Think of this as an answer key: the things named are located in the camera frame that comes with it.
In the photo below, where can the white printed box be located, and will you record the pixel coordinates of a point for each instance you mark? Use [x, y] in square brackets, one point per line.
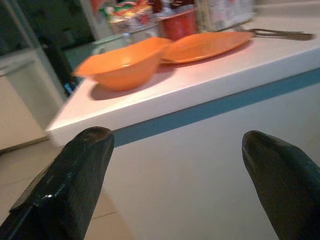
[225, 12]

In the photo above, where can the orange plastic plate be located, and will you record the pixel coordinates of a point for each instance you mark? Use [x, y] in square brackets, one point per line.
[206, 47]

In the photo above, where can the red plastic cup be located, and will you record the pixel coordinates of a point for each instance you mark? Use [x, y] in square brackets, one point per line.
[178, 24]

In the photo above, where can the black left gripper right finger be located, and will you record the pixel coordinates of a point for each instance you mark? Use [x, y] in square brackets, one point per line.
[285, 185]

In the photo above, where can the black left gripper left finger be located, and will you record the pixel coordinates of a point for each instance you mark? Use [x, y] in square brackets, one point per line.
[62, 185]

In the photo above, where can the clear glass jar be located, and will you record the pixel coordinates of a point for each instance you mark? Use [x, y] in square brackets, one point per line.
[132, 25]

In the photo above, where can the orange plastic bowl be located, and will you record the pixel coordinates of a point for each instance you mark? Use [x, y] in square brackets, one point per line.
[119, 65]

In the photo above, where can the colourful snack packet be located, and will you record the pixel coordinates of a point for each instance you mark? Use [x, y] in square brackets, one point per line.
[126, 10]

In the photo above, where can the metal cutlery piece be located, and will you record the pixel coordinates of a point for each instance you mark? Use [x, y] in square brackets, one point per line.
[280, 34]

